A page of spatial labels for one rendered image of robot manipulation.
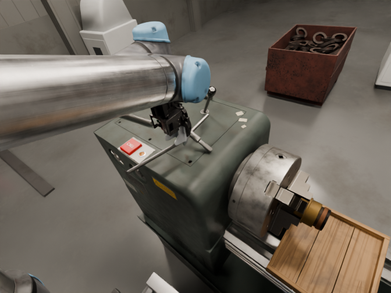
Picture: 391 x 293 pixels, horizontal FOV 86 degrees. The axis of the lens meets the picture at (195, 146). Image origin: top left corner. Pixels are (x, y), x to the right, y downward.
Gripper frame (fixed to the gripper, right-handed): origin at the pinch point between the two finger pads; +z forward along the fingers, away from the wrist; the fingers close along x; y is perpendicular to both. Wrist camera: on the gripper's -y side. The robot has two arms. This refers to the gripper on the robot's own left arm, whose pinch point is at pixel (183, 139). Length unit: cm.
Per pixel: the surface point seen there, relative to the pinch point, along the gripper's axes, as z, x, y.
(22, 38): 18, -367, -46
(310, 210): 18.3, 41.3, -10.3
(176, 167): 4.6, 3.0, 7.9
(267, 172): 6.9, 26.9, -7.8
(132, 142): 3.4, -18.8, 9.1
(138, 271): 130, -43, 40
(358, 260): 42, 60, -16
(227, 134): 4.6, 7.8, -14.3
